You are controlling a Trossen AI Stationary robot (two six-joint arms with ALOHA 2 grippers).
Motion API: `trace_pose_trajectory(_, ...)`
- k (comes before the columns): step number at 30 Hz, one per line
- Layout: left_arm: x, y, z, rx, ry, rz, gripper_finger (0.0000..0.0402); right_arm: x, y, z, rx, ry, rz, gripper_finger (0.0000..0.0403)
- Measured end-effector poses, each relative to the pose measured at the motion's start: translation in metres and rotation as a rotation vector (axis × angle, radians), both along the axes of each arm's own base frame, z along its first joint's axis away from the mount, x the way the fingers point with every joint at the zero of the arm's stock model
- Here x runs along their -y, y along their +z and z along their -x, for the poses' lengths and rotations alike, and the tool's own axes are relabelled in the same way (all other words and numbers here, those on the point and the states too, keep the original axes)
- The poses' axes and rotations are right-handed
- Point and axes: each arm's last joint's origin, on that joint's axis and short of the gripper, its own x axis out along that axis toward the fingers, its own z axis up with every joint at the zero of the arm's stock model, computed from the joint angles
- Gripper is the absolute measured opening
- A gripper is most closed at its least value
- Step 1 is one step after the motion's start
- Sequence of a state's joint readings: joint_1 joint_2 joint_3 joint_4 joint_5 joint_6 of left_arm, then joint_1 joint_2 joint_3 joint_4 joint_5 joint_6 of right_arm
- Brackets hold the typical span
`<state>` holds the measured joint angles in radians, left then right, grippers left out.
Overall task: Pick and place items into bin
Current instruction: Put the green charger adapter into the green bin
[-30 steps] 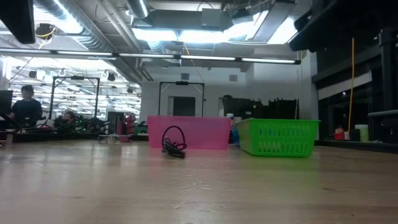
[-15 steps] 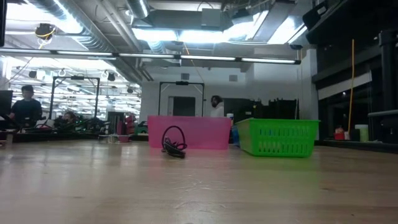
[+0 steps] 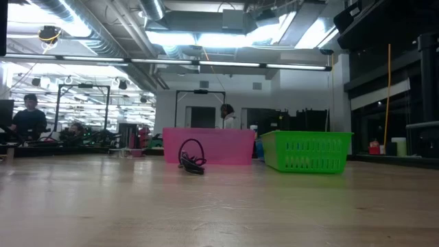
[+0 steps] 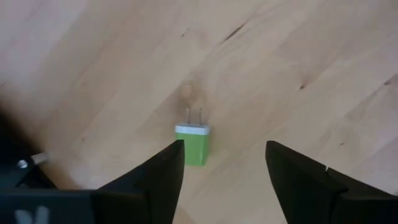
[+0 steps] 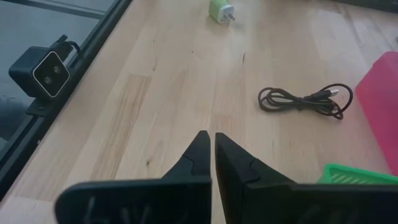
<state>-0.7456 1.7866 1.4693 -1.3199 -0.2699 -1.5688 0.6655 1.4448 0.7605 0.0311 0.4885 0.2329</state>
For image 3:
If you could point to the silver ceiling duct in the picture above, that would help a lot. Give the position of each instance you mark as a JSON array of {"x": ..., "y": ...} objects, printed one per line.
[{"x": 152, "y": 8}]

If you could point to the blue plastic basket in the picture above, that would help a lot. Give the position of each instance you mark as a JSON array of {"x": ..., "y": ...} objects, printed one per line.
[{"x": 259, "y": 151}]

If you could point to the person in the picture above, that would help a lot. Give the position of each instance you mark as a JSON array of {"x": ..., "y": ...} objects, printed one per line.
[
  {"x": 229, "y": 118},
  {"x": 75, "y": 130},
  {"x": 29, "y": 120}
]

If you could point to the black gantry frame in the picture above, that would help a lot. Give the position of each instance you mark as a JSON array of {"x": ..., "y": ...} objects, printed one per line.
[
  {"x": 84, "y": 85},
  {"x": 200, "y": 91}
]

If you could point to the black pillar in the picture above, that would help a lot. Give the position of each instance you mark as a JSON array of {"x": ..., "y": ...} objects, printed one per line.
[{"x": 428, "y": 75}]

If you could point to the red background machine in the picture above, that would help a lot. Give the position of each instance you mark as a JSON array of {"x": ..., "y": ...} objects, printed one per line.
[{"x": 144, "y": 135}]

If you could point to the black aluminium table frame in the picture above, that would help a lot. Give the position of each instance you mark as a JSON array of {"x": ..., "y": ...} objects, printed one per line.
[{"x": 51, "y": 151}]

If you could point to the green background machine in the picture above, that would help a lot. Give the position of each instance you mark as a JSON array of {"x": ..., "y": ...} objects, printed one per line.
[{"x": 156, "y": 141}]

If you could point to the black background monitor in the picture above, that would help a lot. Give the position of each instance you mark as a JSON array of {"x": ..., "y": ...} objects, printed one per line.
[{"x": 6, "y": 113}]

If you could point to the long ceiling light strip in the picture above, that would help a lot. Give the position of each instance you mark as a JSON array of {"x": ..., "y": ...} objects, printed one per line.
[{"x": 226, "y": 64}]

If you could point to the white cup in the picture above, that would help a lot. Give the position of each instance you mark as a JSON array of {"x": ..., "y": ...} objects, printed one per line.
[{"x": 399, "y": 147}]

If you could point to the black equipment row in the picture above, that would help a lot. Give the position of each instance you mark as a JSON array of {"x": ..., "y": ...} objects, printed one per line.
[{"x": 308, "y": 120}]

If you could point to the translucent red plastic bin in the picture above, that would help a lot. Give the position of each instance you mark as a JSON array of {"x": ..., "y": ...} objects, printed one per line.
[{"x": 226, "y": 145}]

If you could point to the green plastic basket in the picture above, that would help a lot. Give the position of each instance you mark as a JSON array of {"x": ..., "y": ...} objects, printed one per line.
[{"x": 308, "y": 135}]

